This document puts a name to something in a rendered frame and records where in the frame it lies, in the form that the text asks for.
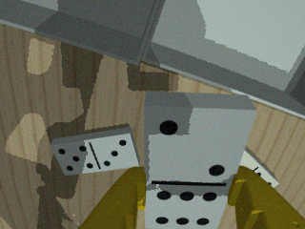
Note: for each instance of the white domino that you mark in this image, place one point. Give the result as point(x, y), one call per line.
point(250, 161)
point(193, 145)
point(96, 152)

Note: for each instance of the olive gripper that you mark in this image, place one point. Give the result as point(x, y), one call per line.
point(257, 204)

